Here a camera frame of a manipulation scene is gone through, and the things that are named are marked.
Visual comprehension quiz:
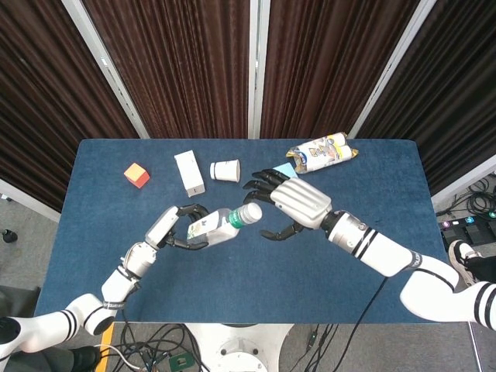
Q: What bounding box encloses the green circuit board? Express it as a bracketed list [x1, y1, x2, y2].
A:
[169, 353, 194, 372]

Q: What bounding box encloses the black device with lights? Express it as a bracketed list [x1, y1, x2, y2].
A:
[437, 215, 496, 246]

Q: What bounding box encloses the tangled black cable bundle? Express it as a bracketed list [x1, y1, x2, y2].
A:
[112, 321, 208, 372]

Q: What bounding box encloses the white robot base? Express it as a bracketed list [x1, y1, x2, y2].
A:
[185, 323, 295, 372]

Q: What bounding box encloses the black cable coil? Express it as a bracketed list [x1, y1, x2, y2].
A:
[436, 174, 496, 219]

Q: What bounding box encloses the white black sneaker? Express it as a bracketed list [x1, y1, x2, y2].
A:
[448, 239, 486, 288]

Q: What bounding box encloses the blue table mat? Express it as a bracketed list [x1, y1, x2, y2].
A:
[33, 138, 464, 325]

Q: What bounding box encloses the white paper cup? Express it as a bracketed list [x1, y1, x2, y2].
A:
[209, 158, 242, 183]

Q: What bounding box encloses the yellow white snack package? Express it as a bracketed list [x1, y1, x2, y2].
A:
[285, 132, 360, 175]

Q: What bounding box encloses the black cable with inline plug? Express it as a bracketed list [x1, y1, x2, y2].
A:
[305, 323, 339, 354]

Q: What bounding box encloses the white frame rail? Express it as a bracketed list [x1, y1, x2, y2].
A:
[0, 177, 62, 224]
[430, 157, 496, 210]

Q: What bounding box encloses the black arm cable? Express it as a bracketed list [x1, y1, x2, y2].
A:
[340, 275, 389, 372]

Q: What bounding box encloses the yellow floor tape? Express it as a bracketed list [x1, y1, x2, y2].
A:
[98, 322, 116, 372]

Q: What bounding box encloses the transparent plastic bottle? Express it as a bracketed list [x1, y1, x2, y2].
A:
[187, 202, 264, 248]

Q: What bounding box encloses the black shoe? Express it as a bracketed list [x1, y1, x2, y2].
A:
[7, 346, 101, 372]

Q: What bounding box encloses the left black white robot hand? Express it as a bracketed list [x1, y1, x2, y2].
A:
[145, 203, 212, 251]

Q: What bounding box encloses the orange yellow cube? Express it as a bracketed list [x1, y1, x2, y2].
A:
[123, 163, 151, 190]

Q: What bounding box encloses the dark brown curtain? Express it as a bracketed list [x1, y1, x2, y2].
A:
[355, 0, 496, 195]
[82, 0, 251, 140]
[0, 0, 141, 213]
[260, 0, 422, 140]

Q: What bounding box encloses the light blue cube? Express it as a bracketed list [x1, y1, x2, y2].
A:
[272, 162, 300, 180]

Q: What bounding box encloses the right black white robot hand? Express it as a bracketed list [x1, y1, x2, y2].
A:
[242, 168, 333, 242]

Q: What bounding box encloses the white carton box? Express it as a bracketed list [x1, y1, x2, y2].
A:
[174, 150, 207, 198]

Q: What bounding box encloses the white frame post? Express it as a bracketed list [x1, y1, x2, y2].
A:
[347, 0, 439, 140]
[246, 0, 271, 140]
[60, 0, 150, 140]

